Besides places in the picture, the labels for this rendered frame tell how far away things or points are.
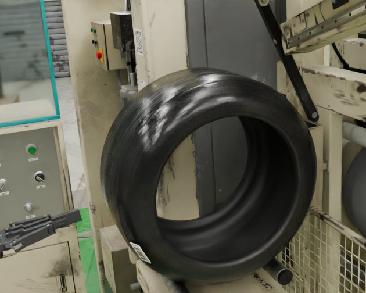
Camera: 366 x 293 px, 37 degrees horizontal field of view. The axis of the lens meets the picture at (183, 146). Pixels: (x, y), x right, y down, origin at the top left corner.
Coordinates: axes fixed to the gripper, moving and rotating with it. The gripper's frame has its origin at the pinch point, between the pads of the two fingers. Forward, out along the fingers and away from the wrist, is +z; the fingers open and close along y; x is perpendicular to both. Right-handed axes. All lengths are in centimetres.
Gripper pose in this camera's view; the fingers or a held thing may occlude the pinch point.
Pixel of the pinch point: (66, 218)
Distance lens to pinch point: 138.6
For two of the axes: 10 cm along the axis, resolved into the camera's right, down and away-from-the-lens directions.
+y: -3.4, -2.6, 9.0
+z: 9.2, -3.0, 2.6
